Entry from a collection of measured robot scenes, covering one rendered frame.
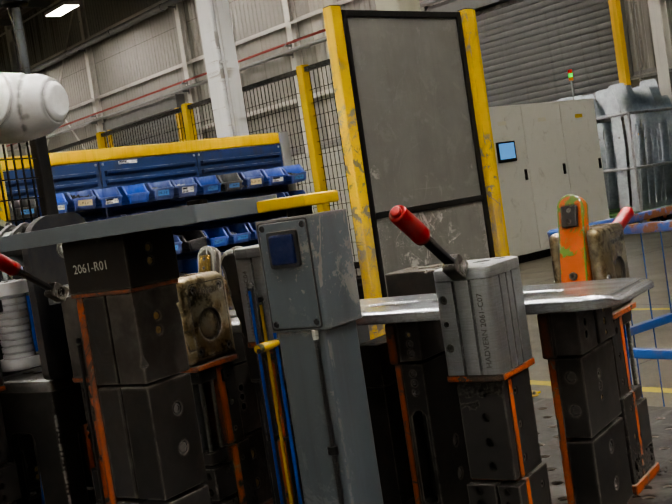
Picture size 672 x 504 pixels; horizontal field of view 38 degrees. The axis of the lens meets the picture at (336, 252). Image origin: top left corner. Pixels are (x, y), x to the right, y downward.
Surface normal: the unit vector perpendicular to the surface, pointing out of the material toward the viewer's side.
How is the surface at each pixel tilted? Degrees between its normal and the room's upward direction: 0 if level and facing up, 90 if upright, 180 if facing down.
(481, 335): 90
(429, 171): 92
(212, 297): 90
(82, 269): 90
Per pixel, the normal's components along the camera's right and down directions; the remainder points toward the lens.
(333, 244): 0.82, -0.10
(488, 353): -0.55, 0.13
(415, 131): 0.65, -0.04
